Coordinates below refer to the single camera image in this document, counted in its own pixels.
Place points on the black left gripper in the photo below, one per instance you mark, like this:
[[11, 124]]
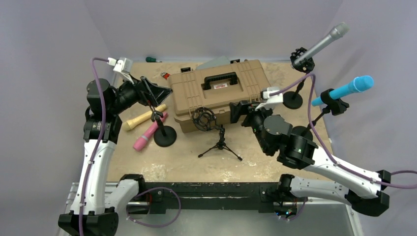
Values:
[[157, 94]]

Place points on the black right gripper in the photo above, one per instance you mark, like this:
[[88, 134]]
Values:
[[241, 108]]

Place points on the black tripod shock mount stand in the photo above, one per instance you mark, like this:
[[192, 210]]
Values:
[[205, 120]]

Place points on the black stand for cream microphone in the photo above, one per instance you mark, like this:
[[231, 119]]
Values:
[[164, 136]]

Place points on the cream yellow microphone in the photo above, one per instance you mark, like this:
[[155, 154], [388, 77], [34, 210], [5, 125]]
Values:
[[132, 123]]

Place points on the silver microphone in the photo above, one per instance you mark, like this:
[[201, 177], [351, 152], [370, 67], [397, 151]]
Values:
[[335, 33]]

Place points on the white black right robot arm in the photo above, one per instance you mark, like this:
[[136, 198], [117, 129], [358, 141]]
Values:
[[362, 190]]

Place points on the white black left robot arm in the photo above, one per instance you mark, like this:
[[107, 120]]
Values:
[[93, 212]]

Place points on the pink microphone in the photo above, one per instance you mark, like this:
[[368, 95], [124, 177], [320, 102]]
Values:
[[141, 142]]

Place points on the black clip stand for blue microphone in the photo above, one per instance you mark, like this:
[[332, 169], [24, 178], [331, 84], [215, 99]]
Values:
[[333, 106]]

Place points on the blue microphone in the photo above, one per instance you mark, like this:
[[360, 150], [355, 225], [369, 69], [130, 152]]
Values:
[[357, 85]]

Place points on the red small tool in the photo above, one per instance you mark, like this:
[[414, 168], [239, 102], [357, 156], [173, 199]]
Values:
[[165, 75]]

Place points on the tan plastic tool case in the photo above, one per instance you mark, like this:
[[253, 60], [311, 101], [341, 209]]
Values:
[[215, 88]]

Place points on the grey flat sheet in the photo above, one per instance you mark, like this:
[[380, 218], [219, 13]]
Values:
[[219, 61]]

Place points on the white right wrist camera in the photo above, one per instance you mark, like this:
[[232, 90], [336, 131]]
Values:
[[270, 97]]

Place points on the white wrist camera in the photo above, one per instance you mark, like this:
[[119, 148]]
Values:
[[122, 66], [270, 97]]

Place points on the green screwdriver handle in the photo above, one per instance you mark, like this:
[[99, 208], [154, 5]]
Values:
[[152, 60]]

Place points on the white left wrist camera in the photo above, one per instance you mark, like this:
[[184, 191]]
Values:
[[122, 66]]

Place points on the black shock mount round-base stand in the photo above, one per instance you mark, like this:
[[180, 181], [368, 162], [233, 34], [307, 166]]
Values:
[[292, 99]]

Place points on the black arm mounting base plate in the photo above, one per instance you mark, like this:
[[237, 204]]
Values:
[[263, 197]]

